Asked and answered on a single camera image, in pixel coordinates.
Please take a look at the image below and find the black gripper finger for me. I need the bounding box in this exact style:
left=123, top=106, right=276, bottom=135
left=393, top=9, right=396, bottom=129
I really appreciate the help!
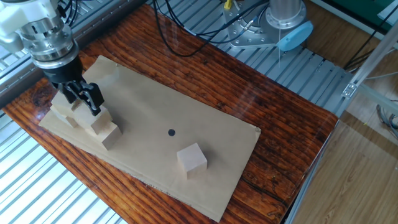
left=57, top=83, right=78, bottom=105
left=68, top=80, right=106, bottom=117

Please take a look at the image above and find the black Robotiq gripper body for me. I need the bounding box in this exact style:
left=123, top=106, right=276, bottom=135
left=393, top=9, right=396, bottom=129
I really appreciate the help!
left=42, top=55, right=85, bottom=93

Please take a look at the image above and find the silver wrist coupling flange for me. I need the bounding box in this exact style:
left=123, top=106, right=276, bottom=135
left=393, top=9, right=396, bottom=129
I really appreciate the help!
left=18, top=15, right=80, bottom=70

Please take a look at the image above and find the brown cardboard sheet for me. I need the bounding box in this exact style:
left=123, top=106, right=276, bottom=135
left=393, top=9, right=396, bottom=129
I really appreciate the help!
left=39, top=55, right=262, bottom=223

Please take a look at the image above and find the glossy dark wooden board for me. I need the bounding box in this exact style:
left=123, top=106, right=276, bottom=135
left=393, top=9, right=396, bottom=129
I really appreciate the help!
left=1, top=4, right=340, bottom=224

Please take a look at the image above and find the white zip tie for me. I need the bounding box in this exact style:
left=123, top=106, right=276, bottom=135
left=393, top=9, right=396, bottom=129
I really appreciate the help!
left=277, top=27, right=282, bottom=70

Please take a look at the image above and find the black cable bundle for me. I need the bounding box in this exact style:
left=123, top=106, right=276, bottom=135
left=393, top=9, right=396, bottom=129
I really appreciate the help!
left=57, top=0, right=81, bottom=27

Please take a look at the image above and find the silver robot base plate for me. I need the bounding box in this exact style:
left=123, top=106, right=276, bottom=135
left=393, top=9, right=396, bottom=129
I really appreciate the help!
left=222, top=0, right=280, bottom=49

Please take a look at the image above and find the cable with silver connector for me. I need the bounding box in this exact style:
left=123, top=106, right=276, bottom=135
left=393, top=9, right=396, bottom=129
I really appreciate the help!
left=242, top=6, right=268, bottom=32

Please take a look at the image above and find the aluminium frame bar with bracket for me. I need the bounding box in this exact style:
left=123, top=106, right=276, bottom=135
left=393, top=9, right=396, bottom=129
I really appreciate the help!
left=341, top=20, right=398, bottom=100

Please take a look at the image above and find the grey cable bundle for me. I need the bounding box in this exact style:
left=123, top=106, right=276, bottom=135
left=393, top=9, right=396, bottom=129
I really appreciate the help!
left=375, top=104, right=398, bottom=141

